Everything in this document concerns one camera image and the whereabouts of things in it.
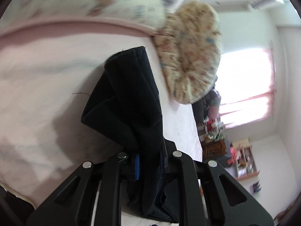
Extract white air conditioner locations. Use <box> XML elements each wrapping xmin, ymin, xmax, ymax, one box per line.
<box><xmin>249</xmin><ymin>0</ymin><xmax>276</xmax><ymax>9</ymax></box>

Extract bear print pillow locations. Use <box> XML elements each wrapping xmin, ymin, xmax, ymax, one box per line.
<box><xmin>0</xmin><ymin>0</ymin><xmax>168</xmax><ymax>34</ymax></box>

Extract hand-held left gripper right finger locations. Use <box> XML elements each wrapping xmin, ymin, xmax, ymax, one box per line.
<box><xmin>162</xmin><ymin>140</ymin><xmax>274</xmax><ymax>226</ymax></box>

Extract rolled bear print blanket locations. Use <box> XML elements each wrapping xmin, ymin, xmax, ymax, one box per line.
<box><xmin>152</xmin><ymin>1</ymin><xmax>223</xmax><ymax>104</ymax></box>

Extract pile of dark clothes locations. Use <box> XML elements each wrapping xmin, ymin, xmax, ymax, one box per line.
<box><xmin>192</xmin><ymin>85</ymin><xmax>222</xmax><ymax>124</ymax></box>

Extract wooden chair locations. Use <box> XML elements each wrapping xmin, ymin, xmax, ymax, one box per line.
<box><xmin>202</xmin><ymin>139</ymin><xmax>227</xmax><ymax>159</ymax></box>

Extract black pants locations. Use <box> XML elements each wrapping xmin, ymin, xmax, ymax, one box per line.
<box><xmin>81</xmin><ymin>46</ymin><xmax>186</xmax><ymax>224</ymax></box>

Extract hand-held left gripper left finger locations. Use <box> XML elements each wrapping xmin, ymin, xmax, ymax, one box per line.
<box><xmin>26</xmin><ymin>152</ymin><xmax>141</xmax><ymax>226</ymax></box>

